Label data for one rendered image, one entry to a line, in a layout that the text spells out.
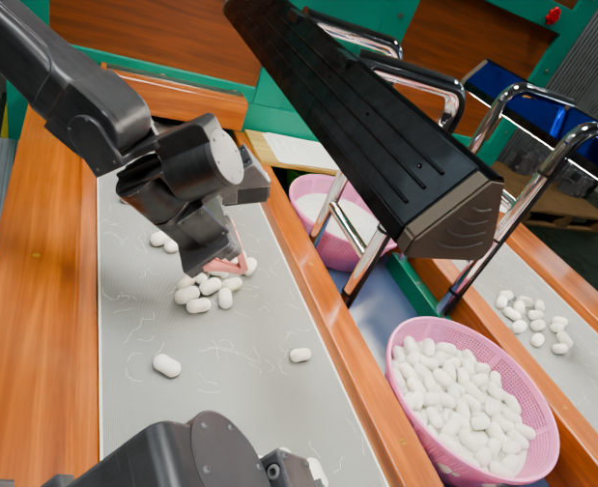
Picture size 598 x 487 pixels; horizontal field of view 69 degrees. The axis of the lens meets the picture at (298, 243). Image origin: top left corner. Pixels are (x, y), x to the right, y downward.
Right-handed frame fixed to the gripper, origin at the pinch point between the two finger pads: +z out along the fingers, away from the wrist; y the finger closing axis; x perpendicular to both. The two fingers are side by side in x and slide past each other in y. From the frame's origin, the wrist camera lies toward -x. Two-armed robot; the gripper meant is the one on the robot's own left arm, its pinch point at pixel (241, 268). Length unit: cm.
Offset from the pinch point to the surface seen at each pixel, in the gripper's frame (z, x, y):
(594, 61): 272, -280, 246
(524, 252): 65, -48, 14
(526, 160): 293, -180, 208
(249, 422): 3.9, 6.5, -17.9
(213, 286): 2.3, 5.8, 2.3
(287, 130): 23, -15, 55
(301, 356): 9.9, -0.5, -10.5
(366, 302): 33.2, -9.9, 5.9
